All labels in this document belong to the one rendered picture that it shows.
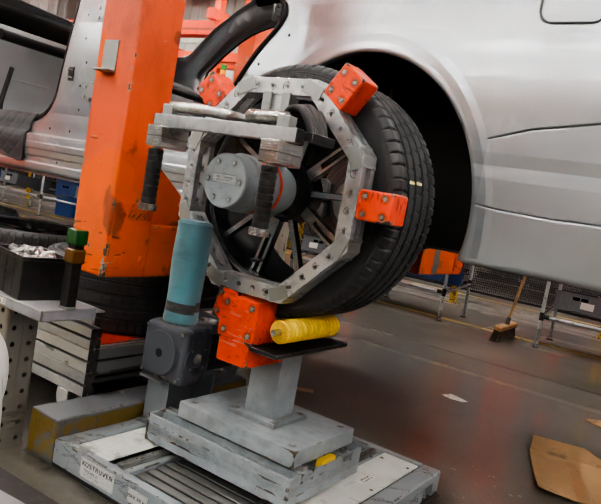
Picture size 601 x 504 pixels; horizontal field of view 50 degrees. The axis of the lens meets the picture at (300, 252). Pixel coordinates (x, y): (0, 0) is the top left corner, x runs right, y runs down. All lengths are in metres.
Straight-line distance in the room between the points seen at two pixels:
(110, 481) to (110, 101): 1.03
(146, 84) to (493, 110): 0.96
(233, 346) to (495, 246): 0.74
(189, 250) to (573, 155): 0.99
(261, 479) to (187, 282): 0.52
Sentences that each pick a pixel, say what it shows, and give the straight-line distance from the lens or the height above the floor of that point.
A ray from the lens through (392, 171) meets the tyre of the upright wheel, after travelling 1.52.
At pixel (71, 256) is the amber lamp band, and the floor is 0.59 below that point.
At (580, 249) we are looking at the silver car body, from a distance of 1.76.
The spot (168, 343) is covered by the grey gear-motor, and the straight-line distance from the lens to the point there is 1.94.
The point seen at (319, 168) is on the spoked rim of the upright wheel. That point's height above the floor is 0.92.
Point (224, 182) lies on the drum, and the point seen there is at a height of 0.85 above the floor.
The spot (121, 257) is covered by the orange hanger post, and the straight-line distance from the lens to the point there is 1.94.
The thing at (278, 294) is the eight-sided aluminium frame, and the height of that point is 0.60.
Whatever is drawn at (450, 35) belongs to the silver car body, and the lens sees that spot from 1.96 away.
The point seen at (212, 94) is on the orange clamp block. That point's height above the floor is 1.07.
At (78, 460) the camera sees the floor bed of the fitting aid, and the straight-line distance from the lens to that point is 1.89.
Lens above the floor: 0.85
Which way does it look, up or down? 5 degrees down
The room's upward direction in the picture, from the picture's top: 10 degrees clockwise
